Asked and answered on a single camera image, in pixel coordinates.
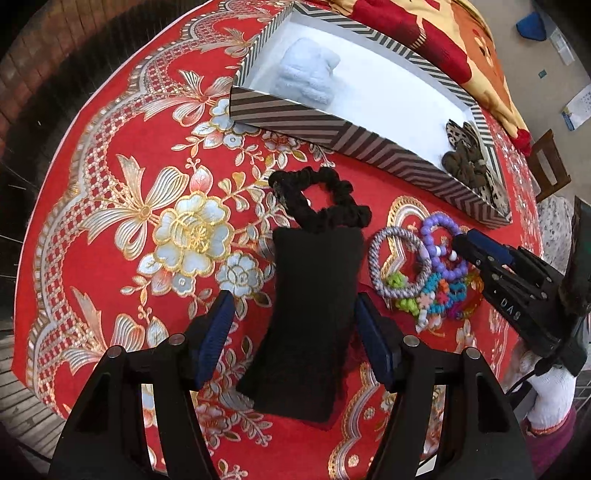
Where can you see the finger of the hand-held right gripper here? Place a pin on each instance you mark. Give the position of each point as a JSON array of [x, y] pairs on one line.
[[471, 256], [489, 247]]

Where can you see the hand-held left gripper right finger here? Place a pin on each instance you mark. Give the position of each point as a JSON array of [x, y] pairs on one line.
[[369, 341]]

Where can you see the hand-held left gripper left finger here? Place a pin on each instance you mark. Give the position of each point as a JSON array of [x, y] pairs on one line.
[[214, 337]]

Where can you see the black knitted hair band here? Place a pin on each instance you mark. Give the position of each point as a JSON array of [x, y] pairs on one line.
[[304, 314]]

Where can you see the black scrunchie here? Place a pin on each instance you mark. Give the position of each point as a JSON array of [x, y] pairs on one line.
[[332, 180]]

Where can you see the striped cardboard box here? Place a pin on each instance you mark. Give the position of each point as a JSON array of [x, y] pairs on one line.
[[369, 78]]

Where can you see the person's right forearm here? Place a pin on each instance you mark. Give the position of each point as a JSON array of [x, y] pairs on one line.
[[554, 452]]

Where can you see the person's right hand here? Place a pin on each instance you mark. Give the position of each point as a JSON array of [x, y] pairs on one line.
[[549, 392]]

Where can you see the white floral cloth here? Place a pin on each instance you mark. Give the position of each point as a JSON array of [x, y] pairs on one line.
[[554, 235]]

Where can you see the brown scrunchie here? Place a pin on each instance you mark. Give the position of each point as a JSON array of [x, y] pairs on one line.
[[464, 164]]

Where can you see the wooden chair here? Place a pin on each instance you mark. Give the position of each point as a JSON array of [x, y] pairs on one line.
[[549, 157]]

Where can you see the leopard print scrunchie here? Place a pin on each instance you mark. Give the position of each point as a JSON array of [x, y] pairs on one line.
[[458, 129]]

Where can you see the red gold floral tablecloth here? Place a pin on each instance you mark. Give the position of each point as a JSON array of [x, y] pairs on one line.
[[138, 175]]

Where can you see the red yellow printed blanket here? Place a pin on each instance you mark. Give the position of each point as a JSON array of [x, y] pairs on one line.
[[443, 50]]

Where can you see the blue plastic object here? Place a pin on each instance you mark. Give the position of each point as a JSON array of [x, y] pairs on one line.
[[532, 25]]

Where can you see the wall calendar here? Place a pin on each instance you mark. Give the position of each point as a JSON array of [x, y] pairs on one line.
[[577, 108]]

